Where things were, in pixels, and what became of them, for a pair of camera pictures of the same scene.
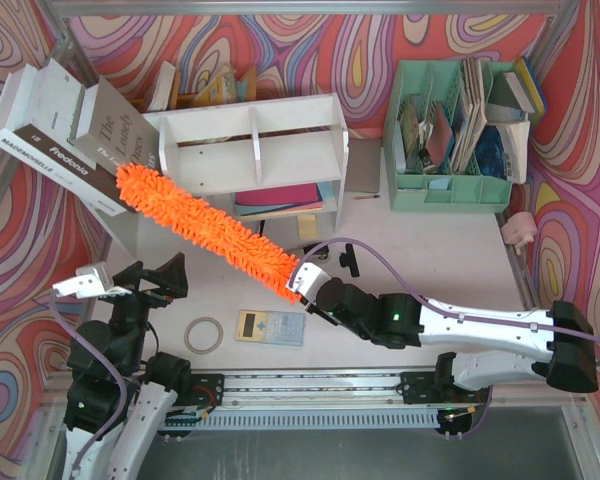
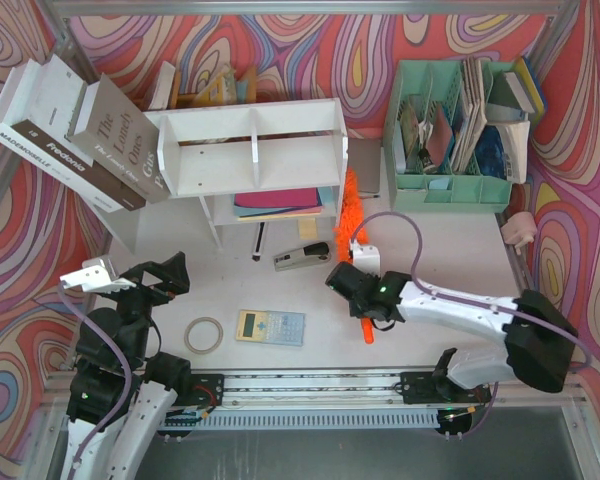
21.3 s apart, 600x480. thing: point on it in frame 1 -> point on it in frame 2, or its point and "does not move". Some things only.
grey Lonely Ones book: x=111 y=132 does not move
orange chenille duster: x=244 y=248 -> x=351 y=227
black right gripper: x=314 y=304 -> x=357 y=306
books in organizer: x=488 y=131 does not move
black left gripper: x=147 y=286 does not move
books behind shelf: x=164 y=92 does not move
